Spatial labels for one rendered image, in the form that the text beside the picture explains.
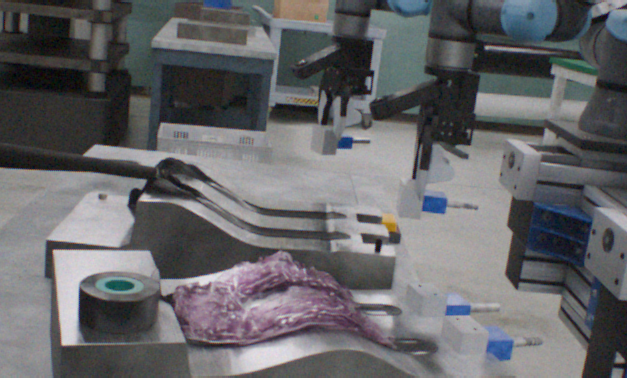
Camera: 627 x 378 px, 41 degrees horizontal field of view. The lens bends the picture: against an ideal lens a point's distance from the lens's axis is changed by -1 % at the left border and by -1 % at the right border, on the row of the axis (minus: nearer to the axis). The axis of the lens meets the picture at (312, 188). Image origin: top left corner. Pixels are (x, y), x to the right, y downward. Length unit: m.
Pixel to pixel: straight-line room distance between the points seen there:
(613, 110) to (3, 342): 1.13
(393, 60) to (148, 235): 6.72
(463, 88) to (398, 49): 6.51
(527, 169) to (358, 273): 0.50
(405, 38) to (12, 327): 6.93
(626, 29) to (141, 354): 1.13
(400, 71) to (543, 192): 6.30
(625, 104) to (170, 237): 0.88
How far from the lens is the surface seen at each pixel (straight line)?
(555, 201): 1.65
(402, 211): 1.37
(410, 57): 7.89
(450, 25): 1.32
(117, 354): 0.84
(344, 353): 0.90
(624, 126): 1.66
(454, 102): 1.36
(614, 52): 1.67
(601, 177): 1.67
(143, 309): 0.85
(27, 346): 1.08
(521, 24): 1.25
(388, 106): 1.34
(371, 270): 1.23
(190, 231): 1.21
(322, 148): 1.75
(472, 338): 1.03
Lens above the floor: 1.27
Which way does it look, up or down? 14 degrees down
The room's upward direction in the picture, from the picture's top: 7 degrees clockwise
